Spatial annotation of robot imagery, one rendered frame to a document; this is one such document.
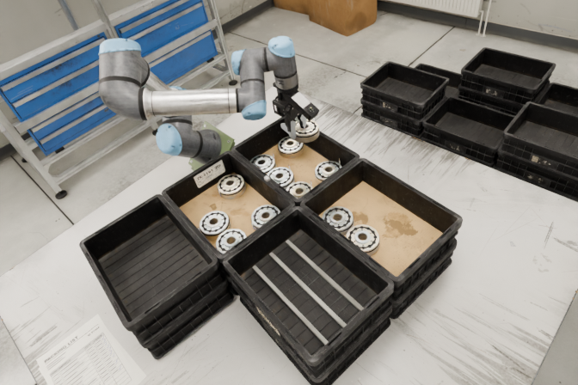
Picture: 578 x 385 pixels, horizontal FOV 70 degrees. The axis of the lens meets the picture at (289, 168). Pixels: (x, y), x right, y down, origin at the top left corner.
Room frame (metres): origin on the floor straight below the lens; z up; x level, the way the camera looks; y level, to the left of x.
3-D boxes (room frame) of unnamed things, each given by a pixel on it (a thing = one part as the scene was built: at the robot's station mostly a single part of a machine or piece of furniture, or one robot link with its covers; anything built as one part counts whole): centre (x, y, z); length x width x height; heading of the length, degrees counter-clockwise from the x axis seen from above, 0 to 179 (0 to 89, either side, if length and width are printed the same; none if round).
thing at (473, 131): (1.61, -0.99, 0.31); 0.40 x 0.30 x 0.34; 40
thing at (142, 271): (0.80, 0.48, 0.87); 0.40 x 0.30 x 0.11; 32
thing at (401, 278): (0.78, -0.24, 0.92); 0.40 x 0.30 x 0.02; 32
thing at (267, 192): (0.96, 0.23, 0.87); 0.40 x 0.30 x 0.11; 32
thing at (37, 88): (2.48, 1.29, 0.60); 0.72 x 0.03 x 0.56; 130
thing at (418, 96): (1.92, -0.73, 0.37); 0.40 x 0.30 x 0.45; 40
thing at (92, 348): (0.57, 0.72, 0.70); 0.33 x 0.23 x 0.01; 40
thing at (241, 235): (0.83, 0.23, 0.86); 0.10 x 0.10 x 0.01
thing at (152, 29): (2.99, 0.68, 0.60); 0.72 x 0.03 x 0.56; 130
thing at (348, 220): (0.84, -0.12, 0.86); 0.10 x 0.10 x 0.01
